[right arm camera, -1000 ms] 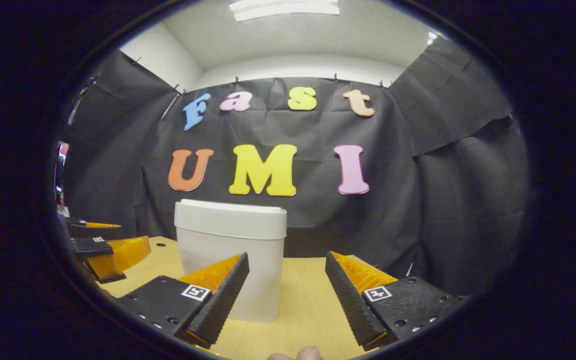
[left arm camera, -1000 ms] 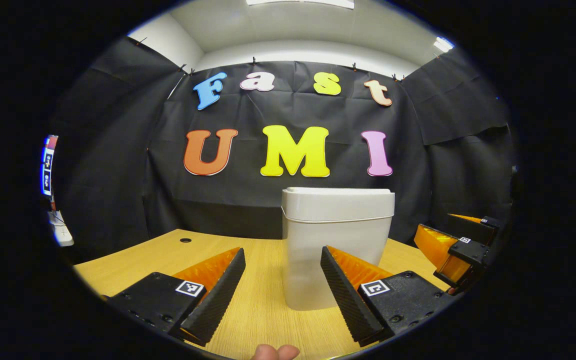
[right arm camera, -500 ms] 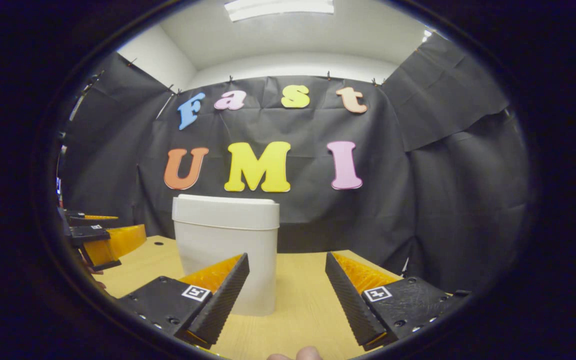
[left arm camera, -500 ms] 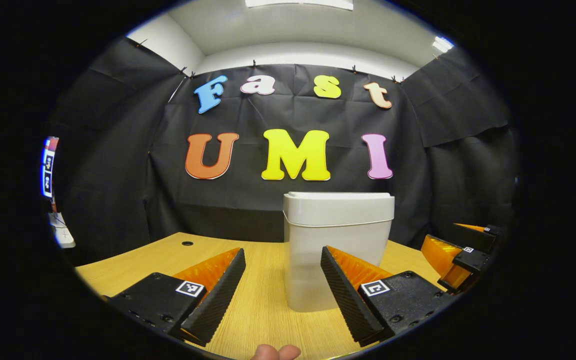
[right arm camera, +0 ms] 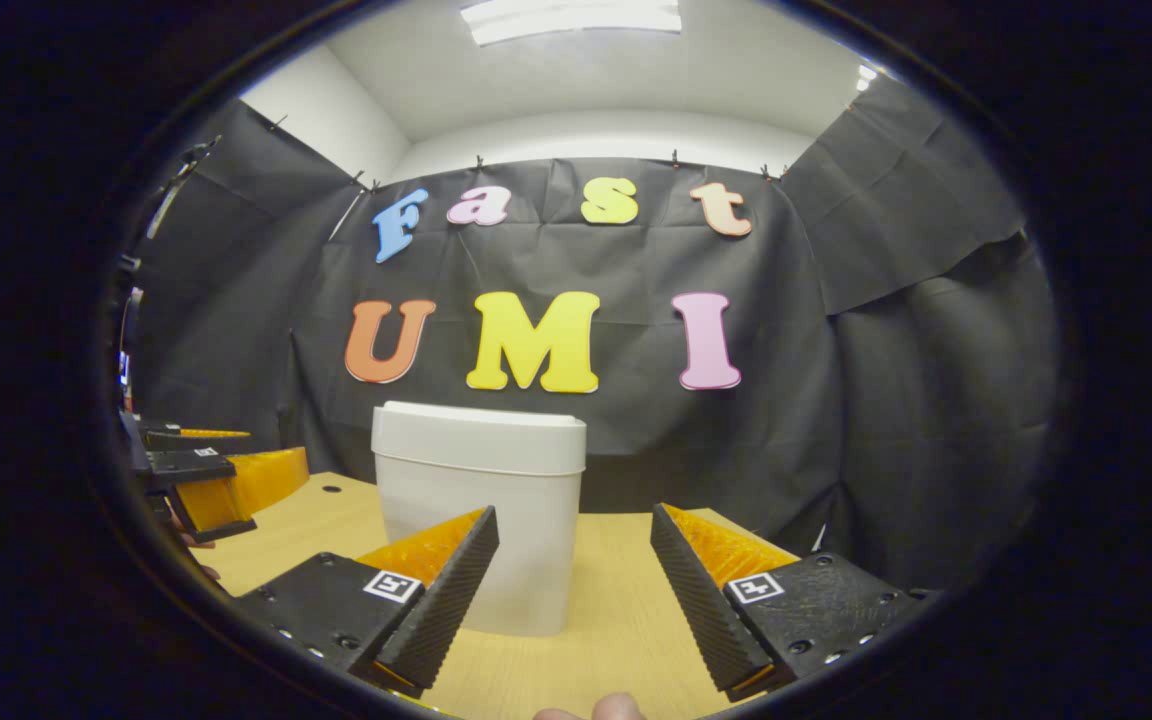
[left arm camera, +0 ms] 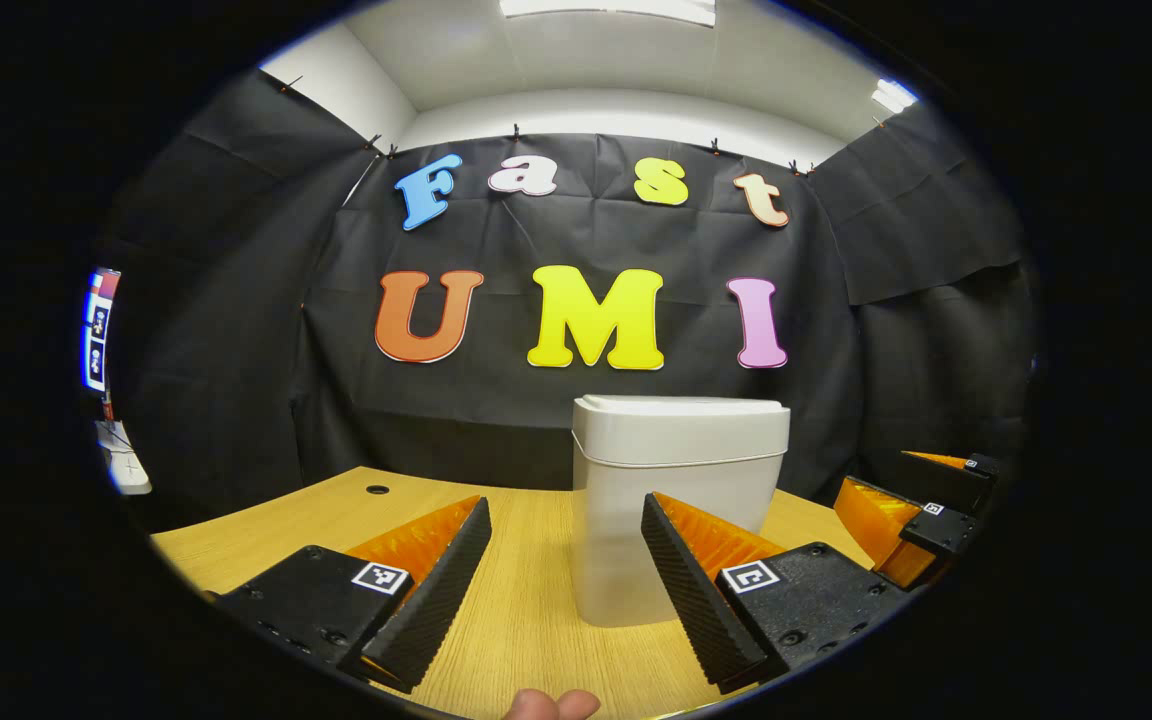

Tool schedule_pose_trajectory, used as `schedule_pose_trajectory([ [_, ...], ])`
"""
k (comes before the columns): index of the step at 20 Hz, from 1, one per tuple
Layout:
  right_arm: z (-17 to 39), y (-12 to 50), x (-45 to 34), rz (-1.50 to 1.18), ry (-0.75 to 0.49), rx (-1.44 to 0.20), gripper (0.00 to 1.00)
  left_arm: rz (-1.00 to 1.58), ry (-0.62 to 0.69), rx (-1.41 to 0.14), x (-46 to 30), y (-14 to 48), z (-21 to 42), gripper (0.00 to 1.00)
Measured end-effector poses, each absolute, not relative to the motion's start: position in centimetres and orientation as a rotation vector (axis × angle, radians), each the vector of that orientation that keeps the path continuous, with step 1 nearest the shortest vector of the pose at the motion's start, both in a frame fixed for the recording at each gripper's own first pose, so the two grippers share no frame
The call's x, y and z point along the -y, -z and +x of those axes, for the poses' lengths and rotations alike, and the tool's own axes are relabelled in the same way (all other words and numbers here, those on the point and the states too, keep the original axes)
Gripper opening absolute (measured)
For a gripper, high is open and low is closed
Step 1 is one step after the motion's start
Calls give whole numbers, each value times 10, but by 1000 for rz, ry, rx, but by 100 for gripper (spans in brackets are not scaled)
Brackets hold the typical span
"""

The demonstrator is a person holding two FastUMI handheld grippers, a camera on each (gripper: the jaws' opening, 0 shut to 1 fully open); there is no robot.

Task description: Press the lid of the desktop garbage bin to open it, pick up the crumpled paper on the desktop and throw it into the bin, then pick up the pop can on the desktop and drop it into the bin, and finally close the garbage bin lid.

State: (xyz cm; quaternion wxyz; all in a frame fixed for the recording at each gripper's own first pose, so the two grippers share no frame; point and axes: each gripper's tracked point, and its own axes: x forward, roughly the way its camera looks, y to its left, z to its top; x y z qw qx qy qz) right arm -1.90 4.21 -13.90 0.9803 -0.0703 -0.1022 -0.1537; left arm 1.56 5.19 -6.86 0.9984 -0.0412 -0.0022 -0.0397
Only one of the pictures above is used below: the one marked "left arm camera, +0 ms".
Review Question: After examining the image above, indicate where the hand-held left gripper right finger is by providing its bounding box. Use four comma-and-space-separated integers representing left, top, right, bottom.
640, 492, 915, 693

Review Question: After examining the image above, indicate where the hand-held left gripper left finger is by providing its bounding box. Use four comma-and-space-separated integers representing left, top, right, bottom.
216, 496, 494, 696

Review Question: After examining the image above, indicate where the white desktop garbage bin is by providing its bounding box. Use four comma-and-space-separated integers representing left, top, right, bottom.
572, 394, 793, 629

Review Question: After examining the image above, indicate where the wooden desktop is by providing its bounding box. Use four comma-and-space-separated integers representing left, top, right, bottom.
149, 465, 882, 720

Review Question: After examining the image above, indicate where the black backdrop cloth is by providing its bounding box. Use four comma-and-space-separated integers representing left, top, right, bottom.
96, 70, 1037, 531

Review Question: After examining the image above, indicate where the small ceiling light panel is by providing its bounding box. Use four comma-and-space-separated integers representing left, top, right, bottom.
871, 78, 920, 114

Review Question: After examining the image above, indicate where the computer monitor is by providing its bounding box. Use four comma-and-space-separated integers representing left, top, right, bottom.
81, 265, 124, 396

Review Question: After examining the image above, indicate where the large ceiling light panel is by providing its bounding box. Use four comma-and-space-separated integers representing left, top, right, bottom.
498, 0, 719, 28

